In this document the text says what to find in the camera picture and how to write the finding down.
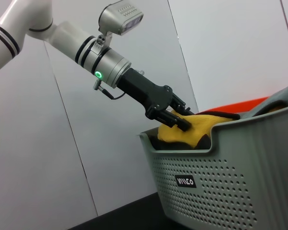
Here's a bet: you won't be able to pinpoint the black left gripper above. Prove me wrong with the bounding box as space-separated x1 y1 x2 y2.
116 68 195 132

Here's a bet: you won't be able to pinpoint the yellow towel with black trim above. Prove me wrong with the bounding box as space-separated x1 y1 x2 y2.
157 109 241 150

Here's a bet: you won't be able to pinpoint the red orange towel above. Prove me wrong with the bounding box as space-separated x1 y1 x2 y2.
198 97 270 114

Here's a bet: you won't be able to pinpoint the grey perforated plastic storage box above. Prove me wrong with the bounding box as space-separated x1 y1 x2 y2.
135 103 288 230

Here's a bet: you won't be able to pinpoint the grey towel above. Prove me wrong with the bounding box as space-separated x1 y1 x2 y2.
240 81 288 118

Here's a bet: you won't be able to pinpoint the black tablecloth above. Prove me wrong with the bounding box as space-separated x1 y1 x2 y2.
67 191 170 230

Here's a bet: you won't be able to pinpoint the grey left arm cable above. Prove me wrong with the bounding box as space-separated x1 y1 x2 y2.
93 80 126 100

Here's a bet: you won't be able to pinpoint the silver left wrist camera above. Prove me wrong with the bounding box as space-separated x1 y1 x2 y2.
97 2 144 50

